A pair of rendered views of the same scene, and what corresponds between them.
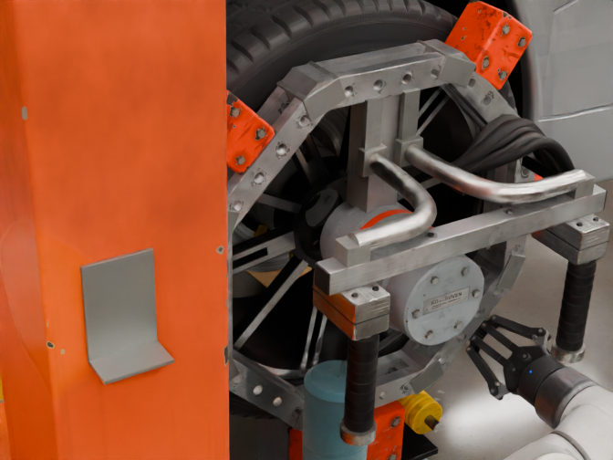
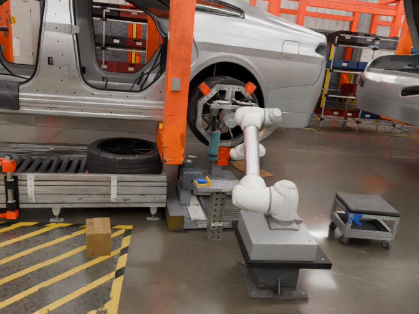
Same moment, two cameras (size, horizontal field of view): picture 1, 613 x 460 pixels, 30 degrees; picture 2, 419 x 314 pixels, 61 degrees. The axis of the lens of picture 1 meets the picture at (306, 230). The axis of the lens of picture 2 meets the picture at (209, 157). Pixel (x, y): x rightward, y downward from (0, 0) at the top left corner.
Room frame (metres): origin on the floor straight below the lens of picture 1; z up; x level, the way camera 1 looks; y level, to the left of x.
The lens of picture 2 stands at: (-1.65, -0.95, 1.42)
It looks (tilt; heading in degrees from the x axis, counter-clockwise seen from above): 17 degrees down; 18
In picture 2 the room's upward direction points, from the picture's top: 6 degrees clockwise
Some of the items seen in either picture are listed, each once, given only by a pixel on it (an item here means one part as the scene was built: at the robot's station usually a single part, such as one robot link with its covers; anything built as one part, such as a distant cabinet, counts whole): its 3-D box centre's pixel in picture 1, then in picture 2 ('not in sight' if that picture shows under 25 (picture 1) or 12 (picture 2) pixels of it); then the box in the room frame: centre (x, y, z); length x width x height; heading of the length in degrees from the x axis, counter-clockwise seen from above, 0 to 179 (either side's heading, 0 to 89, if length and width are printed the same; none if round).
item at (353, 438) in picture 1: (360, 382); (214, 123); (1.09, -0.07, 0.83); 0.04 x 0.04 x 0.16
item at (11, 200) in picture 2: not in sight; (10, 187); (0.19, 1.14, 0.30); 0.09 x 0.05 x 0.50; 122
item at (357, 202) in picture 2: not in sight; (362, 220); (1.35, -1.36, 0.17); 0.43 x 0.36 x 0.34; 111
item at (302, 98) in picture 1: (368, 243); (226, 116); (1.38, -0.09, 0.85); 0.54 x 0.07 x 0.54; 122
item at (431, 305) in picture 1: (399, 266); (229, 118); (1.32, -0.13, 0.85); 0.21 x 0.14 x 0.14; 32
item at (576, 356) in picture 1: (575, 305); not in sight; (1.27, -0.36, 0.83); 0.04 x 0.04 x 0.16
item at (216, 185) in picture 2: not in sight; (222, 185); (0.78, -0.29, 0.44); 0.43 x 0.17 x 0.03; 122
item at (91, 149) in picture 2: not in sight; (125, 158); (1.02, 0.70, 0.39); 0.66 x 0.66 x 0.24
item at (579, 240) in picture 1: (569, 229); not in sight; (1.30, -0.34, 0.93); 0.09 x 0.05 x 0.05; 32
